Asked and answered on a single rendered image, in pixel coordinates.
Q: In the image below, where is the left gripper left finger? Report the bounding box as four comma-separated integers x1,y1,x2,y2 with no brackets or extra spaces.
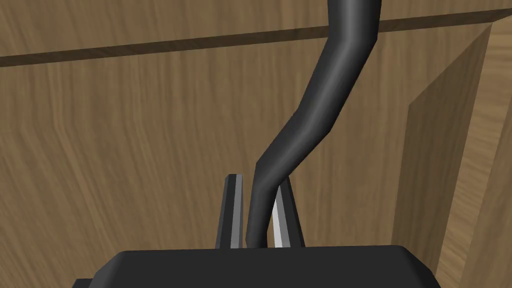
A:
215,173,244,250

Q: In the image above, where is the black curved bar handle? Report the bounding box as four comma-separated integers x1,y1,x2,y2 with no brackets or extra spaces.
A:
244,0,383,249

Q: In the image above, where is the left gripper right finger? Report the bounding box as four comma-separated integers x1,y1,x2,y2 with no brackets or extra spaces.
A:
271,177,306,249

